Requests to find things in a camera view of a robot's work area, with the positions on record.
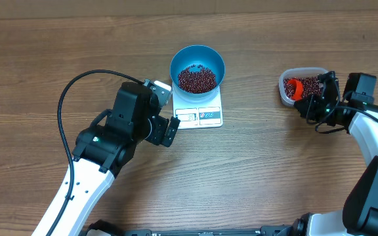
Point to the red beans in bowl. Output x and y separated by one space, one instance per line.
197 79

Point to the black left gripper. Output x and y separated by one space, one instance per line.
159 137

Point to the red adzuki beans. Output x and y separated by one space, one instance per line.
311 86

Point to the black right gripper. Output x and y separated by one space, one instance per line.
310 114

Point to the white digital kitchen scale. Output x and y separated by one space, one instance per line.
197 112

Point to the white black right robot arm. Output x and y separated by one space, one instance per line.
354 111

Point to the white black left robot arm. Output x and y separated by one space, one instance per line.
103 149

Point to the teal blue bowl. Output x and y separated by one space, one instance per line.
198 54

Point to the clear plastic container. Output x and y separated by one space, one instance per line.
296 72

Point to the orange measuring scoop blue handle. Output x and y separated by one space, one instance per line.
298 89

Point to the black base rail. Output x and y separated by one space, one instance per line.
205 232

